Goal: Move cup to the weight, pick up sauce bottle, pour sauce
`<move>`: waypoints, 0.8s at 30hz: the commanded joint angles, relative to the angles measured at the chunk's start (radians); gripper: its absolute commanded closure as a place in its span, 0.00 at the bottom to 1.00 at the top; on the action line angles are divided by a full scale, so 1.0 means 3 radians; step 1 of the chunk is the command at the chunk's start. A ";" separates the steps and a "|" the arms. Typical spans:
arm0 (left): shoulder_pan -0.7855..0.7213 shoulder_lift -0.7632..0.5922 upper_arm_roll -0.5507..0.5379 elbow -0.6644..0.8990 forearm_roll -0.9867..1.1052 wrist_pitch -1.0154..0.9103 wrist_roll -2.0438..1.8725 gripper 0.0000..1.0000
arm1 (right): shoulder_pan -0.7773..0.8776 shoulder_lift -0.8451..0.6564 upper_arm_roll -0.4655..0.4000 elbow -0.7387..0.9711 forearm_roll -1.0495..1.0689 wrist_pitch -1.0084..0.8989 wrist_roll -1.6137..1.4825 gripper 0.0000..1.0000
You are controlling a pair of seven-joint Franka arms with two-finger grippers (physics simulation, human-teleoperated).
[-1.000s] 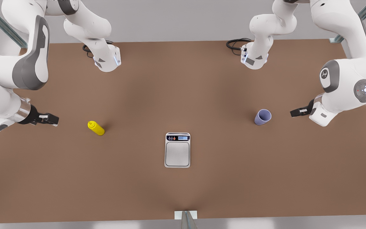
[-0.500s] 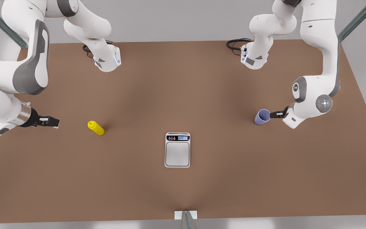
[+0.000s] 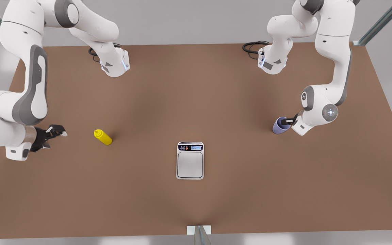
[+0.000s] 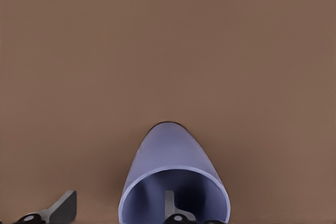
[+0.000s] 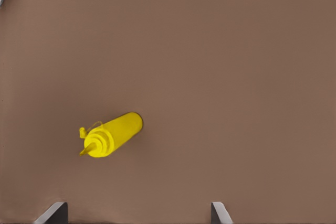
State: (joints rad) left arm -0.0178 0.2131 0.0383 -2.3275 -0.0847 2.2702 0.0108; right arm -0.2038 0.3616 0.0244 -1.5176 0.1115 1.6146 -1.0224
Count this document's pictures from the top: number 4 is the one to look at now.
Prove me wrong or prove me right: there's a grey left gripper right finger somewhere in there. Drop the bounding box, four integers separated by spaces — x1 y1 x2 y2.
164 190 197 224

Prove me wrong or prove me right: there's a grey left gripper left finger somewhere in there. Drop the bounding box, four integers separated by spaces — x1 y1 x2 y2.
12 190 78 224

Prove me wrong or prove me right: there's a blue plastic cup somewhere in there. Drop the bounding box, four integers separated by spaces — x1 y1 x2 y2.
118 122 231 224

